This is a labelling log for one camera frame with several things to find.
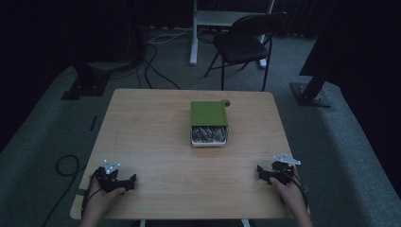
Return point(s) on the slanted black stand with base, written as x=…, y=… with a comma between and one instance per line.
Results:
x=312, y=91

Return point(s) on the white desk frame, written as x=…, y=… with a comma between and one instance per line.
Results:
x=217, y=18

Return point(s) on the small grey round object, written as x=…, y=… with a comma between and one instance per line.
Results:
x=227, y=102

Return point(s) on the short black floor strip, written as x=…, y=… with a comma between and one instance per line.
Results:
x=93, y=123

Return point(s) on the dark curtain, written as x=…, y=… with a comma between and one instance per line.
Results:
x=362, y=47

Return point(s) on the person's right hand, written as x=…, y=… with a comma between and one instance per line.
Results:
x=291, y=195

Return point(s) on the green box sleeve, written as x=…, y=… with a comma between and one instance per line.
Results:
x=208, y=113

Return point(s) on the pile of grey metal pieces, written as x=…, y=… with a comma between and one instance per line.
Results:
x=208, y=134

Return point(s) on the person's left hand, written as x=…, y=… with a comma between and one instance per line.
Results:
x=96, y=203

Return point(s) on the black folding chair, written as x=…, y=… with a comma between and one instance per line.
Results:
x=242, y=47

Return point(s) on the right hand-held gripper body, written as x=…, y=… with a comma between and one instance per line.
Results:
x=282, y=173

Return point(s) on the black stand base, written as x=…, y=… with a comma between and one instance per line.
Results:
x=86, y=86

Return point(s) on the white table leg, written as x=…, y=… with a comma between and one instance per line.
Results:
x=142, y=223
x=246, y=223

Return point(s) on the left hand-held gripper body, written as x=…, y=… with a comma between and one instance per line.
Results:
x=108, y=183

